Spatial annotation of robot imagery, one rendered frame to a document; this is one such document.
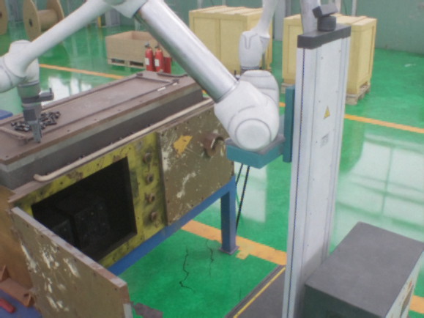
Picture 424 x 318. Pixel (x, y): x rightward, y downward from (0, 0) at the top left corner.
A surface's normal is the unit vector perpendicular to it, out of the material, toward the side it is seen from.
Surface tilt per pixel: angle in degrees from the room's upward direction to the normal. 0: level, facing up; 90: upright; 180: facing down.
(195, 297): 0
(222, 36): 90
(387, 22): 90
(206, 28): 90
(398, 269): 0
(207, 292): 0
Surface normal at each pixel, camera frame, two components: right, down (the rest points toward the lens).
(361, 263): -0.02, -0.90
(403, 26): -0.54, 0.37
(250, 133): -0.04, 0.50
